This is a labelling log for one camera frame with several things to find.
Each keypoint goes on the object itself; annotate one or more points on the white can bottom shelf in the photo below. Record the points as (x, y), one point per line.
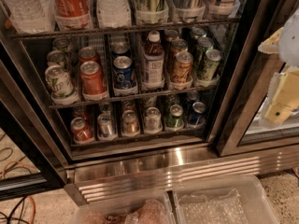
(152, 120)

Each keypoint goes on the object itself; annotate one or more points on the green white can front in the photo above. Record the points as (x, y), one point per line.
(209, 65)

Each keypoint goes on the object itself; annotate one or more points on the blue pepsi can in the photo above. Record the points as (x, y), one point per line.
(124, 79)
(120, 49)

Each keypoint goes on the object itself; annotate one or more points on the green silver tall can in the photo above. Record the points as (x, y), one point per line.
(150, 11)

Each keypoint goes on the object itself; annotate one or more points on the gold can bottom shelf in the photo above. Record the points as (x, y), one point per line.
(130, 123)

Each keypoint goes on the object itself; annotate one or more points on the clear plastic bin left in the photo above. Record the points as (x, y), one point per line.
(141, 207)

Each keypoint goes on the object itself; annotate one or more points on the gold orange can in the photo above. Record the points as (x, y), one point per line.
(180, 76)
(177, 46)

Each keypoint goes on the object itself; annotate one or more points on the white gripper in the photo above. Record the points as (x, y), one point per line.
(290, 44)

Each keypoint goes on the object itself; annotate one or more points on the white labelled bottle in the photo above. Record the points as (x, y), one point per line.
(113, 13)

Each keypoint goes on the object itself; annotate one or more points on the stainless steel beverage fridge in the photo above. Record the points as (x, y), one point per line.
(229, 139)

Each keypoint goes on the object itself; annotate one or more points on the blue pepsi can rear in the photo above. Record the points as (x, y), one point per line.
(120, 49)

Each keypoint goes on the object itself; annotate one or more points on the blue pepsi can front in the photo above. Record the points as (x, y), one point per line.
(124, 79)

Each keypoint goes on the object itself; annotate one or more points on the blue can bottom shelf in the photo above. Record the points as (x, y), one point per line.
(196, 113)

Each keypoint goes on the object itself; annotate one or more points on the gold orange can middle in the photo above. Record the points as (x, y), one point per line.
(177, 46)

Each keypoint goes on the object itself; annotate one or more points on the clear water bottle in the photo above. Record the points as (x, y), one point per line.
(32, 16)

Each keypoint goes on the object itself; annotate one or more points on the red cola bottle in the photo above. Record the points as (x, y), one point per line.
(73, 14)

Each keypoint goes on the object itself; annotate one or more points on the red soda can rear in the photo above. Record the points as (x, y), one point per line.
(88, 54)

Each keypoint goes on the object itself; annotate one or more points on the red can bottom shelf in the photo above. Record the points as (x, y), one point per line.
(83, 133)

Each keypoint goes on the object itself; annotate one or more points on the clear plastic bin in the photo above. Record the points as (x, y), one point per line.
(238, 199)
(141, 207)

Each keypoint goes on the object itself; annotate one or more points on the red soda can front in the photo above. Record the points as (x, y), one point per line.
(93, 81)

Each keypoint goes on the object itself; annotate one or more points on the brown iced tea bottle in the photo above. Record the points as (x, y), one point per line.
(153, 65)

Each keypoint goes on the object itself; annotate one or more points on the green can bottom shelf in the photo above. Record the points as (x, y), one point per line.
(174, 119)

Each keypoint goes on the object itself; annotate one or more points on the red soda can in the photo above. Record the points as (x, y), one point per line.
(88, 54)
(93, 81)

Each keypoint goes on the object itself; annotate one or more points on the gold orange can front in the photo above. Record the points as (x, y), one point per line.
(180, 76)

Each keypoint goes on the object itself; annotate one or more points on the clear plastic bin right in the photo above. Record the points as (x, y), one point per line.
(238, 199)

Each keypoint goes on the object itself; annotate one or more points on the silver can bottom shelf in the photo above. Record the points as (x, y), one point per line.
(106, 127)

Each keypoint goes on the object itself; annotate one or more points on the open fridge glass door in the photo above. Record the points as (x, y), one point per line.
(20, 129)

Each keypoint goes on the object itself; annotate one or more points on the white green soda can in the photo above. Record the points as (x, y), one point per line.
(63, 91)

